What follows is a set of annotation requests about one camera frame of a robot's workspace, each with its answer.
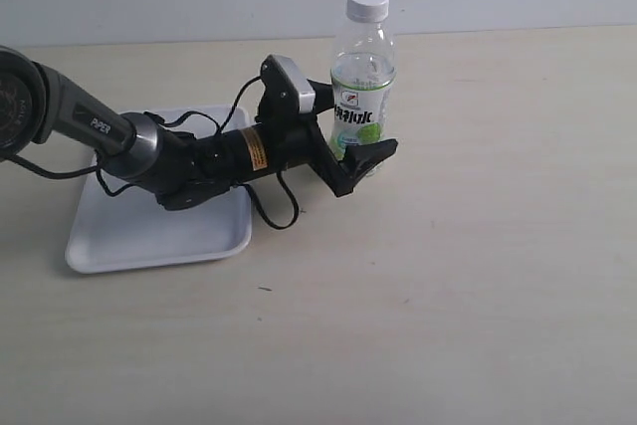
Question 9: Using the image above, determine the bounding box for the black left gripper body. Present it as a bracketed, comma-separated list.
[226, 116, 359, 197]

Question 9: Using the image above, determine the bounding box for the clear labelled drink bottle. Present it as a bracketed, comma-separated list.
[329, 19, 396, 159]

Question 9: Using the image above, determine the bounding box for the white bottle cap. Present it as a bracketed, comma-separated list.
[345, 0, 389, 23]

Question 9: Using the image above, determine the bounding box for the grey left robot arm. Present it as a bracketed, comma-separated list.
[1, 47, 398, 211]

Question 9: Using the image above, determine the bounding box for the white plastic tray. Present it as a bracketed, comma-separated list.
[64, 104, 253, 276]

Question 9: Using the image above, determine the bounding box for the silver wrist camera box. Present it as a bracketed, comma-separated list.
[258, 54, 316, 121]

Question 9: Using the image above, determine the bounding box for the black camera cable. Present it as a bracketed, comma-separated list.
[94, 74, 303, 230]

